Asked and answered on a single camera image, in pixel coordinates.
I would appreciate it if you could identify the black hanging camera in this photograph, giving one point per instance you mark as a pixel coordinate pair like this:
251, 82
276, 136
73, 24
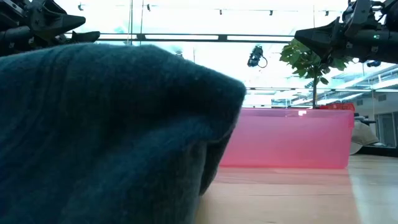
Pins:
255, 56

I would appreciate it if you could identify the green leafy potted tree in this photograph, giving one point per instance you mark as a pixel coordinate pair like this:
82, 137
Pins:
300, 59

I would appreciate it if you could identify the red basket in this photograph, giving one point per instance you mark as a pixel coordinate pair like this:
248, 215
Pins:
337, 107

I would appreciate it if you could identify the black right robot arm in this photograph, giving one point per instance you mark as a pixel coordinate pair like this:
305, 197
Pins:
392, 9

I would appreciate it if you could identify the pink translucent plastic bin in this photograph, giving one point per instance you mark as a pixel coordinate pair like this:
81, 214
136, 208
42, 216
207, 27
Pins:
289, 140

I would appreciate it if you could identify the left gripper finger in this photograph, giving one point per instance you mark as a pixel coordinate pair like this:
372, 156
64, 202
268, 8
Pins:
59, 25
87, 36

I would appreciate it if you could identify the dark teal knit hat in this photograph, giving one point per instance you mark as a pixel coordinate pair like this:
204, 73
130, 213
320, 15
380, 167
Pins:
93, 124

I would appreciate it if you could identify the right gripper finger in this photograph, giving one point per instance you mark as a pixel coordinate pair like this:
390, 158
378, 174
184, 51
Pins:
323, 39

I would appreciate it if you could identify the small dark hanging device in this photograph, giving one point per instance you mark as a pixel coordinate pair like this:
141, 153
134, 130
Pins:
373, 63

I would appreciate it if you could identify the black low platform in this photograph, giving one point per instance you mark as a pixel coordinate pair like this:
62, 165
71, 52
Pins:
377, 151

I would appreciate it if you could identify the beige cap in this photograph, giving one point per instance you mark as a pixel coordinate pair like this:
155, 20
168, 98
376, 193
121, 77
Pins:
362, 133

